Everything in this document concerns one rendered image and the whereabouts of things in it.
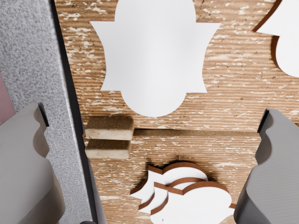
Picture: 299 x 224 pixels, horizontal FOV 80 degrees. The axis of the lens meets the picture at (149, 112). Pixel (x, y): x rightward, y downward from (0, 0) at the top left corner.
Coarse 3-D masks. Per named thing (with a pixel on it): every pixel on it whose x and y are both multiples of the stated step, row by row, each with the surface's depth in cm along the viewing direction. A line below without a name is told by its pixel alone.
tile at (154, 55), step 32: (128, 0) 16; (160, 0) 16; (128, 32) 17; (160, 32) 17; (192, 32) 17; (128, 64) 19; (160, 64) 19; (192, 64) 18; (128, 96) 21; (160, 96) 21
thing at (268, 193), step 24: (264, 120) 10; (288, 120) 9; (264, 144) 8; (288, 144) 7; (264, 168) 6; (288, 168) 6; (240, 192) 7; (264, 192) 6; (288, 192) 6; (240, 216) 6; (264, 216) 5; (288, 216) 5
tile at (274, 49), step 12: (276, 0) 16; (288, 0) 15; (276, 12) 16; (288, 12) 16; (264, 24) 16; (276, 24) 16; (288, 24) 16; (276, 36) 17; (288, 36) 17; (276, 48) 17; (288, 48) 17; (276, 60) 18; (288, 60) 18; (288, 72) 19
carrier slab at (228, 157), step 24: (144, 144) 26; (168, 144) 26; (192, 144) 26; (216, 144) 26; (240, 144) 26; (96, 168) 29; (120, 168) 29; (144, 168) 29; (216, 168) 28; (240, 168) 28; (120, 192) 33; (120, 216) 37; (144, 216) 37
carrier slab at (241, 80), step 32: (64, 0) 17; (96, 0) 17; (192, 0) 16; (224, 0) 16; (256, 0) 16; (64, 32) 18; (96, 32) 18; (224, 32) 18; (256, 32) 18; (96, 64) 20; (224, 64) 19; (256, 64) 19; (96, 96) 22; (192, 96) 22; (224, 96) 21; (256, 96) 21; (288, 96) 21; (160, 128) 24; (192, 128) 24; (224, 128) 24; (256, 128) 24
